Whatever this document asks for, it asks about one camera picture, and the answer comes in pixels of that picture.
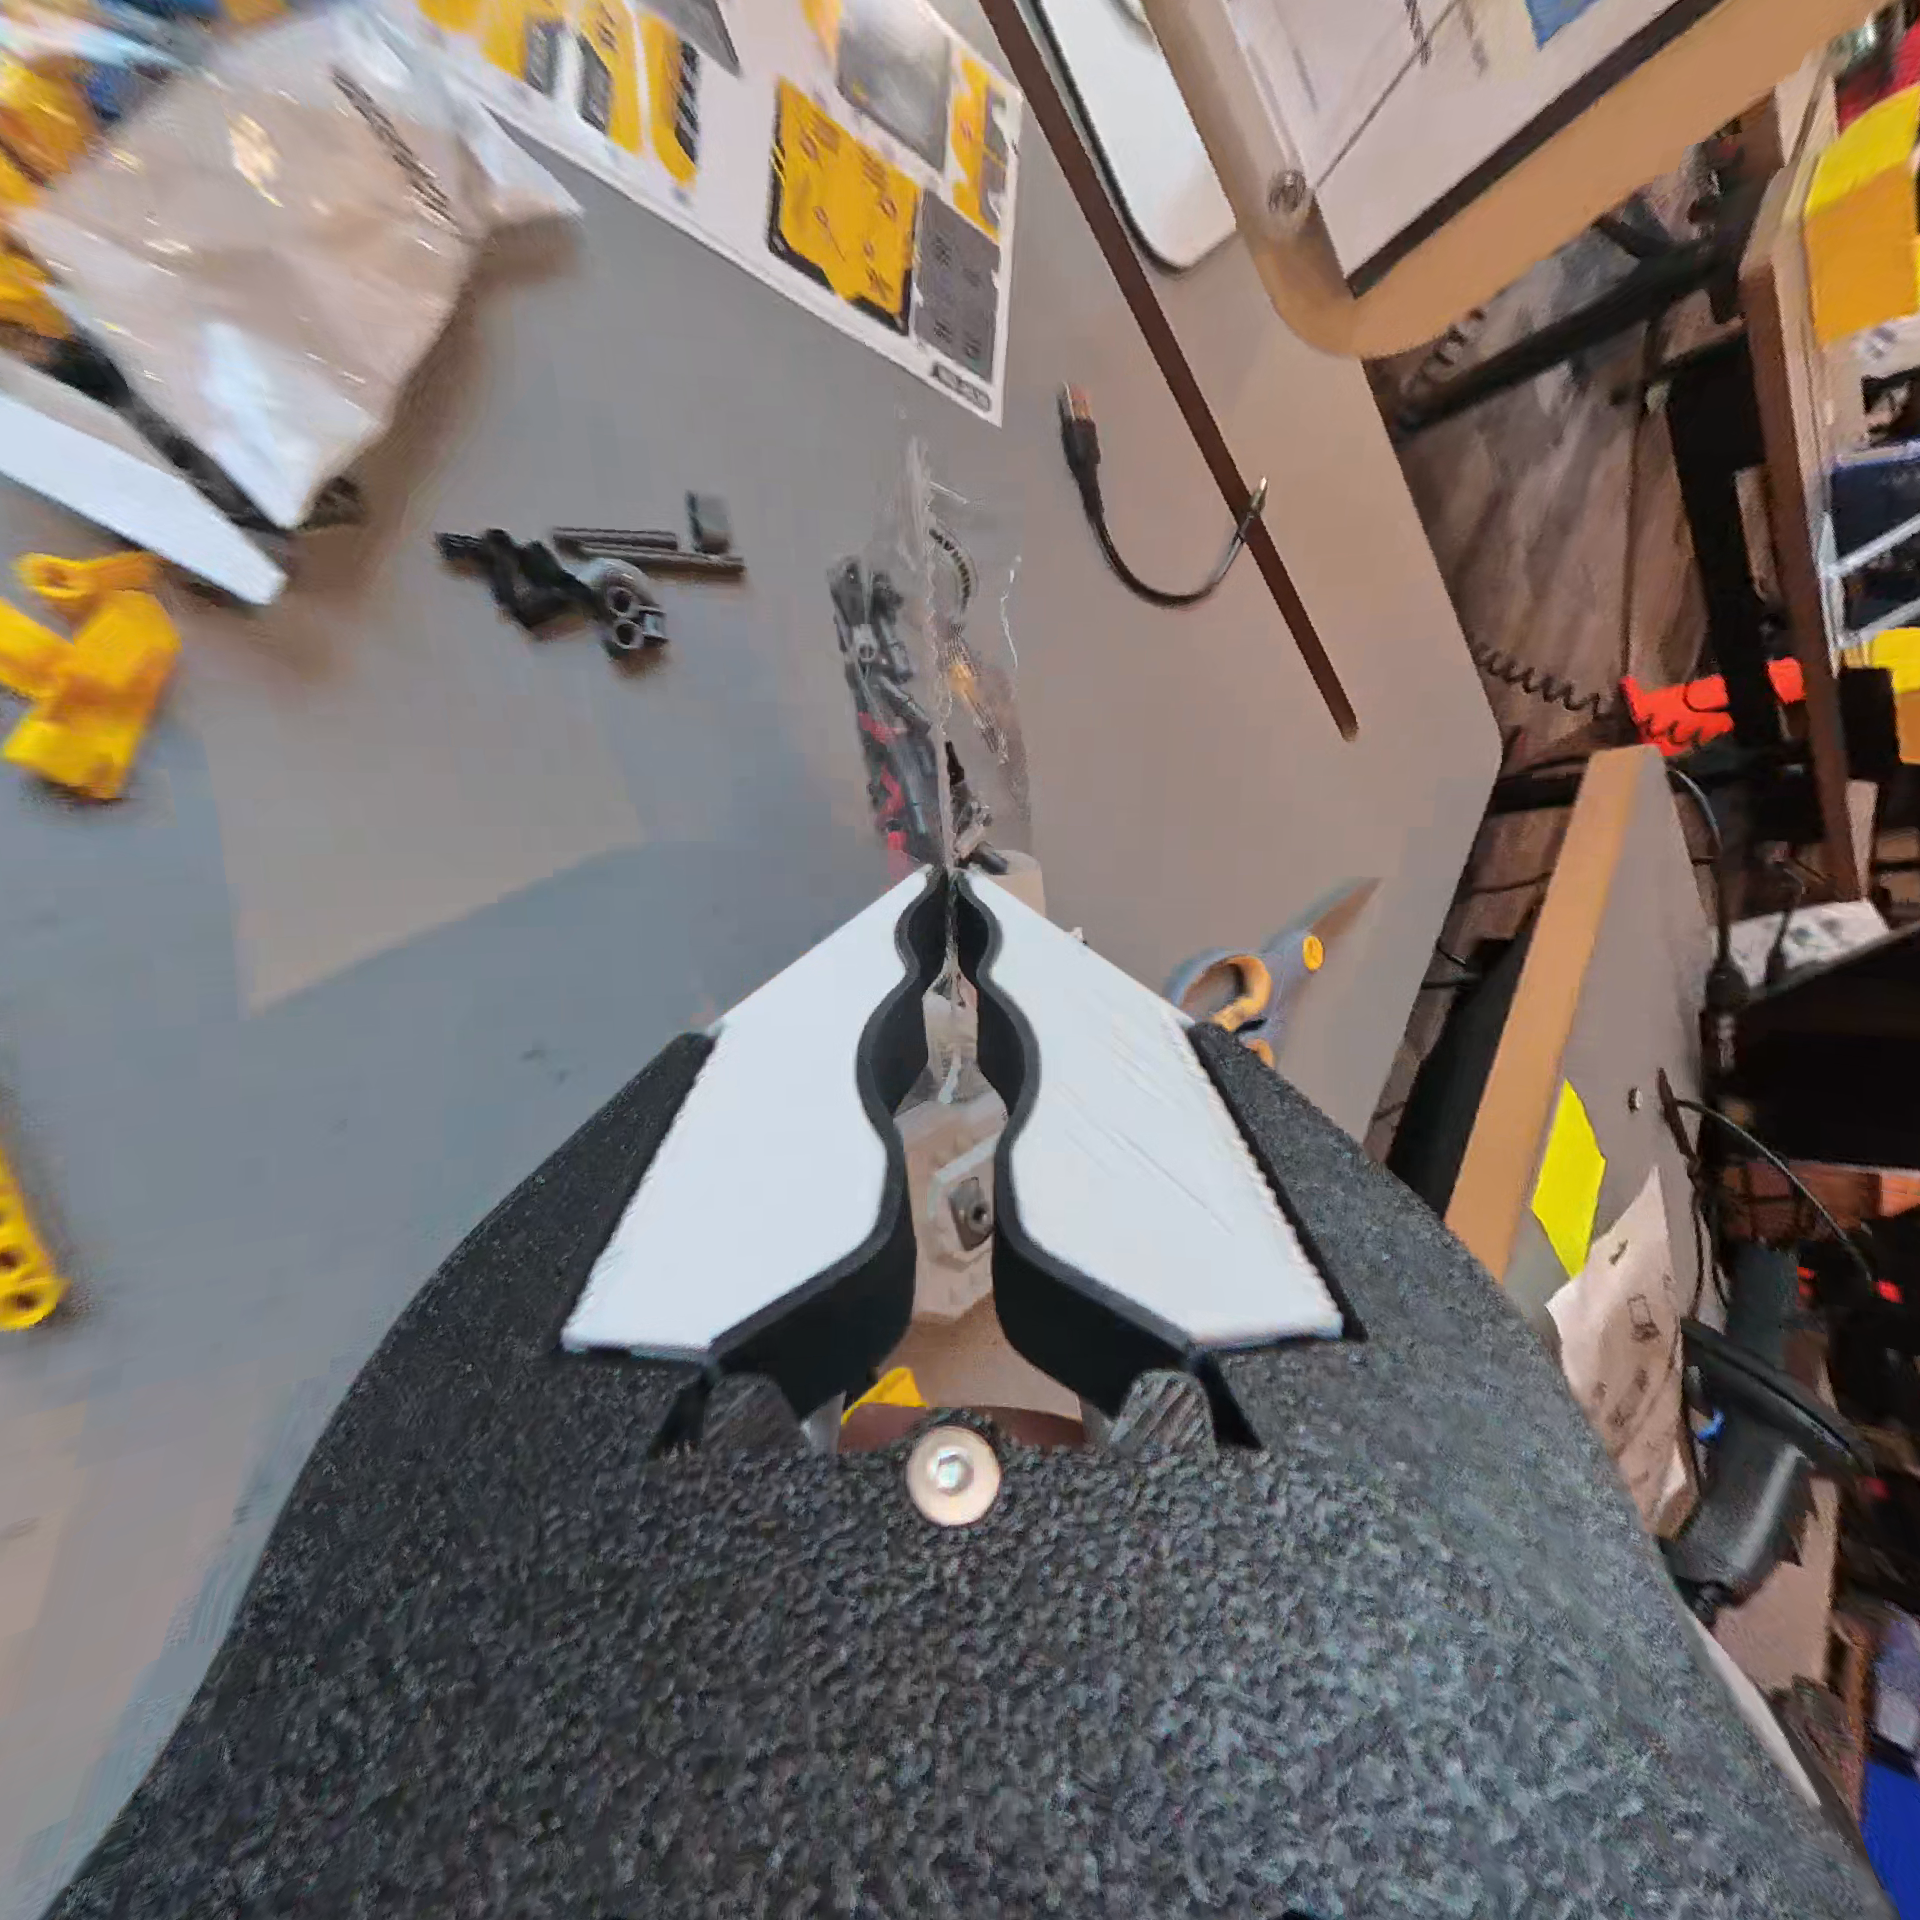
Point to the yellow sticky note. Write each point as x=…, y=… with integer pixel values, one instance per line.
x=1569, y=1184

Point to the wooden storage shelf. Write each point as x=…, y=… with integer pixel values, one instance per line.
x=1862, y=225

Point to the wooden side table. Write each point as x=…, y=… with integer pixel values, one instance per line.
x=1634, y=974

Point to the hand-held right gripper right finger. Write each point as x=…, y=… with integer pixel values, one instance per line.
x=1171, y=1184

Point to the grey and yellow scissors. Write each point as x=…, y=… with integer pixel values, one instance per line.
x=1275, y=960

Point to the orange plastic object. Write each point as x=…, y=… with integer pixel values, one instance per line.
x=1681, y=715

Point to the light grey two-hole connector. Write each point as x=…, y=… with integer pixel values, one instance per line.
x=709, y=523

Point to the white monitor stand base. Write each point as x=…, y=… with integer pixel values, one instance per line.
x=1142, y=150

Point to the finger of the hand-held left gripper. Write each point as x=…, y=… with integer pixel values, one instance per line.
x=120, y=480

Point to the short yellow two-hole beam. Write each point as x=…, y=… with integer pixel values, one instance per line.
x=90, y=572

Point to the dark grey axle rod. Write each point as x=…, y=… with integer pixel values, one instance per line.
x=691, y=566
x=630, y=539

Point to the yellow angled brick assembly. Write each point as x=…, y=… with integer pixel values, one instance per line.
x=90, y=705

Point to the printed paper sheet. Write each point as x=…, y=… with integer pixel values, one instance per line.
x=1627, y=1349

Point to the grey desk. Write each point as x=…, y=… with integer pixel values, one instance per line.
x=450, y=931

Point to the clear bag of yellow parts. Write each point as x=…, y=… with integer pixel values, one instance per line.
x=271, y=271

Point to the partly built brick robot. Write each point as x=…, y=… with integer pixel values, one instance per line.
x=886, y=1392

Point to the clear bag of black pins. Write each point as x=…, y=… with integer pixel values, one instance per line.
x=886, y=675

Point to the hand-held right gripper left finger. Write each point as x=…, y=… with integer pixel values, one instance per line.
x=734, y=1200

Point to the yellow and black sticker sheet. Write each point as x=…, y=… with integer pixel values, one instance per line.
x=840, y=196

